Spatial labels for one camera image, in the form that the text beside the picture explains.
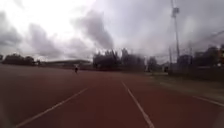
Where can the person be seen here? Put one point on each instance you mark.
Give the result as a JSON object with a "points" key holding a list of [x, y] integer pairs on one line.
{"points": [[76, 69]]}

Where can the group of trees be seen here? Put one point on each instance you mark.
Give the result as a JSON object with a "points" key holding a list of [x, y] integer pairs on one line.
{"points": [[18, 59]]}

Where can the low long building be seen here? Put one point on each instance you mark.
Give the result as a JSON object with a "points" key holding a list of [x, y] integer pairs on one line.
{"points": [[66, 63]]}

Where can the dark building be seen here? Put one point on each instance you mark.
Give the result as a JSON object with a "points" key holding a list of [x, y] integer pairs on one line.
{"points": [[118, 61]]}

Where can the tall floodlight pole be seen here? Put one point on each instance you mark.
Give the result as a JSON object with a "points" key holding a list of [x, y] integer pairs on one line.
{"points": [[176, 30]]}

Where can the fence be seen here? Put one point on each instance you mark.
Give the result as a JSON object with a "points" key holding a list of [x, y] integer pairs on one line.
{"points": [[196, 71]]}

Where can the building behind fence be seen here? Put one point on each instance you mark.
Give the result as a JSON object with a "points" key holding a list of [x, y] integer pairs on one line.
{"points": [[203, 56]]}

